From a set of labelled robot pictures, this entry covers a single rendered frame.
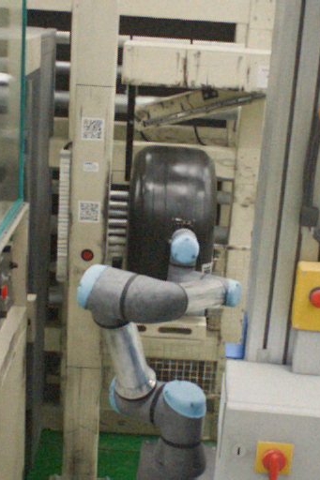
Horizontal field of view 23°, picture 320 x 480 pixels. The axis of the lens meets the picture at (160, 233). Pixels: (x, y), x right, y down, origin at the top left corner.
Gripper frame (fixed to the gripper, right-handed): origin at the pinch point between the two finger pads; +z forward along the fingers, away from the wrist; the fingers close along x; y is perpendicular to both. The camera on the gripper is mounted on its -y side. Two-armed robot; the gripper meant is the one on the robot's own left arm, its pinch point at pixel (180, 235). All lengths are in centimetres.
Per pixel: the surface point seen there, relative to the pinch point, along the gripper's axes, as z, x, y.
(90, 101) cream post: 16, 33, 41
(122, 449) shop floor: 80, 16, -113
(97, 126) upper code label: 16.9, 30.0, 32.7
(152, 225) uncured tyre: 2.0, 9.3, 2.5
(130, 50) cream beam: 40, 21, 60
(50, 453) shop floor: 73, 47, -114
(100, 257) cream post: 22.7, 26.6, -13.5
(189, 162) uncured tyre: 15.1, -1.7, 22.6
